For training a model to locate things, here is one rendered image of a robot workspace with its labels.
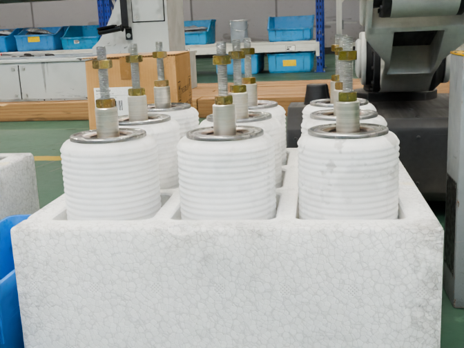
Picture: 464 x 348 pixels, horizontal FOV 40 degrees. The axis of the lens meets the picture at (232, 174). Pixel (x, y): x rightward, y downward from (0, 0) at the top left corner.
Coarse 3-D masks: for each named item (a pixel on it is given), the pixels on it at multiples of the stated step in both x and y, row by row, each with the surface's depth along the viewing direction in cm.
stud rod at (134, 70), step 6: (132, 48) 73; (132, 54) 73; (132, 66) 73; (138, 66) 73; (132, 72) 73; (138, 72) 74; (132, 78) 74; (138, 78) 74; (132, 84) 74; (138, 84) 74
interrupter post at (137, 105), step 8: (128, 96) 74; (136, 96) 73; (144, 96) 74; (128, 104) 74; (136, 104) 74; (144, 104) 74; (128, 112) 74; (136, 112) 74; (144, 112) 74; (136, 120) 74
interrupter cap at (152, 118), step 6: (150, 114) 78; (156, 114) 78; (162, 114) 77; (120, 120) 74; (126, 120) 76; (144, 120) 73; (150, 120) 72; (156, 120) 72; (162, 120) 73; (168, 120) 74
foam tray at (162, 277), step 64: (64, 256) 59; (128, 256) 58; (192, 256) 57; (256, 256) 56; (320, 256) 56; (384, 256) 55; (64, 320) 60; (128, 320) 59; (192, 320) 59; (256, 320) 58; (320, 320) 57; (384, 320) 56
